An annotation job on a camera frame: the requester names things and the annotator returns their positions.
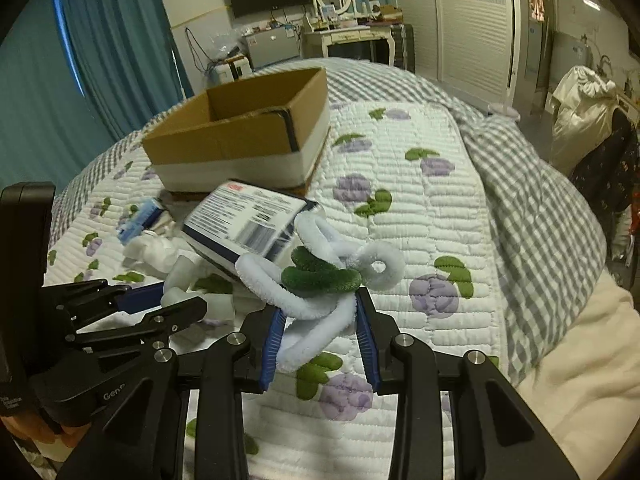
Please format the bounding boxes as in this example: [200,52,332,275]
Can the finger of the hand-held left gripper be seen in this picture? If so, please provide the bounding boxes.
[29,296,209,427]
[42,280,167,332]

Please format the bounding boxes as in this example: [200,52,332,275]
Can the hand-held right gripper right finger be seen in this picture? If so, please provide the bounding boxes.
[354,287,592,480]

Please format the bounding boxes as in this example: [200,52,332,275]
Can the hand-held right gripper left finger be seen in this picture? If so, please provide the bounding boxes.
[56,307,289,480]

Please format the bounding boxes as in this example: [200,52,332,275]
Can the white chenille stem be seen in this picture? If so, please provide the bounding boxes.
[235,214,409,374]

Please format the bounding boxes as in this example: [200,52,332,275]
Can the green chenille stem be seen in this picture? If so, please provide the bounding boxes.
[281,246,362,294]

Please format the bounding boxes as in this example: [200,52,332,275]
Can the person's left hand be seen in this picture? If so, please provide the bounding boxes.
[0,410,95,462]

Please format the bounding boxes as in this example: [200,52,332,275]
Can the white plastic bottles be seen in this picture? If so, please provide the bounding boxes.
[122,234,237,322]

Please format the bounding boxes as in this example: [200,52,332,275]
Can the small blue packet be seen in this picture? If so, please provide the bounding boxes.
[117,197,174,244]

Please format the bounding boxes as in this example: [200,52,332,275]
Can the blue and white labelled packet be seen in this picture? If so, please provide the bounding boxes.
[180,179,320,282]

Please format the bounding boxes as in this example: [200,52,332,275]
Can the floral quilted bedspread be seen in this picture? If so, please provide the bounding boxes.
[42,102,507,480]

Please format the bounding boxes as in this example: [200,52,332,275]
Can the cardboard box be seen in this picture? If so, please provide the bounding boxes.
[141,67,332,197]

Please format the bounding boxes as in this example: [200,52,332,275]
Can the grey checked blanket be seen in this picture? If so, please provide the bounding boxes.
[50,57,609,387]

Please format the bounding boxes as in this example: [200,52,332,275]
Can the cream fleece blanket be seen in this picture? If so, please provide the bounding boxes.
[509,269,640,480]

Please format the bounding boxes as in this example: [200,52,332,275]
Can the teal curtain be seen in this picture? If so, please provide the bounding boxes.
[0,0,195,192]

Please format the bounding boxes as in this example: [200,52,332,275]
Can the white small appliance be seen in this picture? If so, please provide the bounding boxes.
[207,57,254,87]

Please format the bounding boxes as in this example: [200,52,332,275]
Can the grey mini fridge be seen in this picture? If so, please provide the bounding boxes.
[242,27,303,71]

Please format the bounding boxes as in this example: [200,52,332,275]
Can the dark floral garment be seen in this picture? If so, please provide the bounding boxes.
[569,109,640,282]

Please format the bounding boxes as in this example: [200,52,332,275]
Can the dark suitcase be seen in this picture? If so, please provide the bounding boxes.
[390,23,416,74]

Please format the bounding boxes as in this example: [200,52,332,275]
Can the white dressing table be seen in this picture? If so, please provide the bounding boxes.
[302,24,397,67]

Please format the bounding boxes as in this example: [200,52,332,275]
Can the white stuffed bag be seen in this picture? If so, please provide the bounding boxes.
[550,65,619,177]

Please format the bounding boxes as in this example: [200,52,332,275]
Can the white wardrobe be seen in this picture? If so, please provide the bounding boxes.
[389,0,519,94]

